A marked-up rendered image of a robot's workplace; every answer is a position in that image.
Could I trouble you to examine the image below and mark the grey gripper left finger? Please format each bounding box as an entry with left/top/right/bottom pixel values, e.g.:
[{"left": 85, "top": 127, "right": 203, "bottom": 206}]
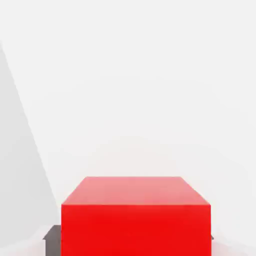
[{"left": 27, "top": 224, "right": 62, "bottom": 256}]

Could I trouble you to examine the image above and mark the small red cube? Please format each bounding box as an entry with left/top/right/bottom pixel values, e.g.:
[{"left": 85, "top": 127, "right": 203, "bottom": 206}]
[{"left": 60, "top": 176, "right": 212, "bottom": 256}]

